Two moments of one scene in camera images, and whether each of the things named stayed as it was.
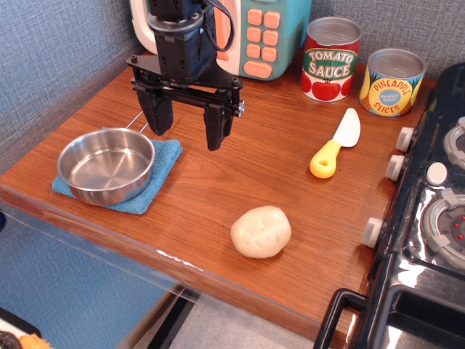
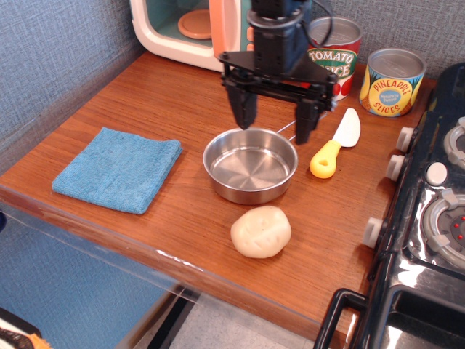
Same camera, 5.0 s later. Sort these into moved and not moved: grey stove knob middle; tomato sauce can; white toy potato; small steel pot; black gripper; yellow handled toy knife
Moved: black gripper; small steel pot
Not moved: grey stove knob middle; white toy potato; yellow handled toy knife; tomato sauce can
